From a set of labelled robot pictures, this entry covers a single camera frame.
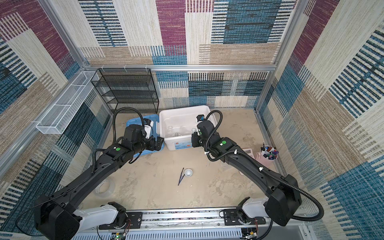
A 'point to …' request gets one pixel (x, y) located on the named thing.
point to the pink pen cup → (267, 156)
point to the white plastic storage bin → (176, 124)
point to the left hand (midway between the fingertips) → (156, 135)
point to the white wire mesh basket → (52, 122)
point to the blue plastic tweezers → (181, 176)
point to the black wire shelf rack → (128, 87)
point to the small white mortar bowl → (188, 172)
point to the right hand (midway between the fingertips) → (194, 136)
